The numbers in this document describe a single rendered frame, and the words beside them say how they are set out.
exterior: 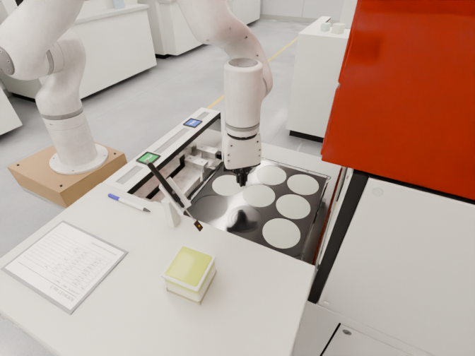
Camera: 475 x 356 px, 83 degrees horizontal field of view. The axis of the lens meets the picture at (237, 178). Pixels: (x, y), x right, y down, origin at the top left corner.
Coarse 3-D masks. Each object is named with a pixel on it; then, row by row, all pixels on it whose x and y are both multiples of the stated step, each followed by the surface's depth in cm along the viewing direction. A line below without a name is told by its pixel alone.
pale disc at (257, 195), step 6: (252, 186) 85; (258, 186) 85; (264, 186) 85; (246, 192) 83; (252, 192) 83; (258, 192) 83; (264, 192) 83; (270, 192) 83; (246, 198) 81; (252, 198) 81; (258, 198) 81; (264, 198) 81; (270, 198) 81; (252, 204) 79; (258, 204) 79; (264, 204) 79
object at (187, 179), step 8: (216, 160) 101; (184, 168) 96; (192, 168) 96; (176, 176) 92; (184, 176) 92; (192, 176) 92; (176, 184) 89; (184, 184) 89; (192, 184) 89; (160, 192) 86; (184, 192) 86; (152, 200) 83; (160, 200) 83
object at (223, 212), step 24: (240, 168) 92; (288, 168) 92; (240, 192) 83; (288, 192) 83; (192, 216) 76; (216, 216) 76; (240, 216) 76; (264, 216) 76; (312, 216) 76; (264, 240) 69
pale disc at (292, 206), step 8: (280, 200) 81; (288, 200) 81; (296, 200) 81; (304, 200) 81; (280, 208) 78; (288, 208) 78; (296, 208) 78; (304, 208) 78; (288, 216) 76; (296, 216) 76; (304, 216) 76
